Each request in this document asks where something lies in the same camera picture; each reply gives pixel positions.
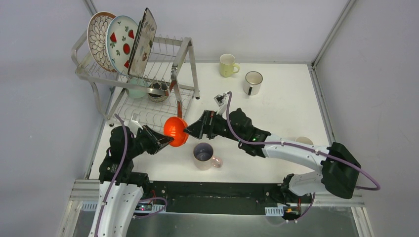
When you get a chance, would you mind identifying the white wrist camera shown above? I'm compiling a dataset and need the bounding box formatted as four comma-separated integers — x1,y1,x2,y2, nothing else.
214,93,229,115
128,114,142,133

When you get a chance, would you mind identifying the orange plastic bowl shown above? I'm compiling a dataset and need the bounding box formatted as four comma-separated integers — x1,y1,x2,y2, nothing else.
164,117,189,147

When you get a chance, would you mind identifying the pink cup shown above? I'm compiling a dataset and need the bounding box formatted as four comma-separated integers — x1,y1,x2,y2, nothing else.
294,136,314,145

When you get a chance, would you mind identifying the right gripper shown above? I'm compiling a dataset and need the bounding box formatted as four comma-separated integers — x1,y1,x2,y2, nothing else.
183,110,244,143

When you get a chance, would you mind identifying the floral petal brown-rim plate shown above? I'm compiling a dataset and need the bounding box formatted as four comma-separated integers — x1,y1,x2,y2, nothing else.
87,11,115,72

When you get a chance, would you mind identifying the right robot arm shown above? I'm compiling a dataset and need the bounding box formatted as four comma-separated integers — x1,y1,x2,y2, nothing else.
184,109,361,202

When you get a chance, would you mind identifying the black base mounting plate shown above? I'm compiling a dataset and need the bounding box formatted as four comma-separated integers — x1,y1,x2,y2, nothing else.
119,180,312,217

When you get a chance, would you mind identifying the stainless steel dish rack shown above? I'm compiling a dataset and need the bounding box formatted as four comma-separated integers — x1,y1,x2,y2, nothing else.
71,32,201,132

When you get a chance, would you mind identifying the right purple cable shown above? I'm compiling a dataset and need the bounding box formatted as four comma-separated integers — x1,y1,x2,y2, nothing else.
225,91,381,226

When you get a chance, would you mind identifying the aluminium frame rail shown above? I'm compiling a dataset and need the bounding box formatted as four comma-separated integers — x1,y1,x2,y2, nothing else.
307,64,335,146

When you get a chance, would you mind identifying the yellow mug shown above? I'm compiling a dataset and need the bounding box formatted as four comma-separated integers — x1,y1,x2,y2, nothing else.
219,54,240,78

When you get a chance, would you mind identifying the mint green bowl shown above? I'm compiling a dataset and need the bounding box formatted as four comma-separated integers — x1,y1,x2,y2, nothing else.
128,78,149,99

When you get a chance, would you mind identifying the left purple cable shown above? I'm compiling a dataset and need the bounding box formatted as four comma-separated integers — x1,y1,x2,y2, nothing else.
94,113,168,237

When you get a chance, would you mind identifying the brown patterned small bowl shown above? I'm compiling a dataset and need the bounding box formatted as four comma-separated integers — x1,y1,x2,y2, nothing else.
147,81,170,103

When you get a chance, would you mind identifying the purple cable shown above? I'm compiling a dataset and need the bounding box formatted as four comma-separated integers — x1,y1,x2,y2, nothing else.
225,91,381,226
94,113,168,237

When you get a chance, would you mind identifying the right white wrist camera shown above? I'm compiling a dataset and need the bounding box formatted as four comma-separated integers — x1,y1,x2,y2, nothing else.
214,93,229,115

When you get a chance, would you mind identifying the square flower pattern plate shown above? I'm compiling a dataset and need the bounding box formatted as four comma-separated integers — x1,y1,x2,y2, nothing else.
128,8,157,78

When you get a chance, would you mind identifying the pink iridescent mug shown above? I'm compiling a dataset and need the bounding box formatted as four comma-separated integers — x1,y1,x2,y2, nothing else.
193,143,223,170

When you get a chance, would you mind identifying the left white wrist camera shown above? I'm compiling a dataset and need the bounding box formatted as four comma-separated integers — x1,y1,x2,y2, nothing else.
128,114,142,133

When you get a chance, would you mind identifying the watermelon pattern round plate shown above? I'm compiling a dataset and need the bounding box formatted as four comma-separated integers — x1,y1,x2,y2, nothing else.
105,15,138,76

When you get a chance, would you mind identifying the white mug dark rim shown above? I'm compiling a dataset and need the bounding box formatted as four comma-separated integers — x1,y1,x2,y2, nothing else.
243,71,263,96

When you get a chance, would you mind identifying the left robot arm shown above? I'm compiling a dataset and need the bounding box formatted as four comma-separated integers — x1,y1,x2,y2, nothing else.
88,125,174,237

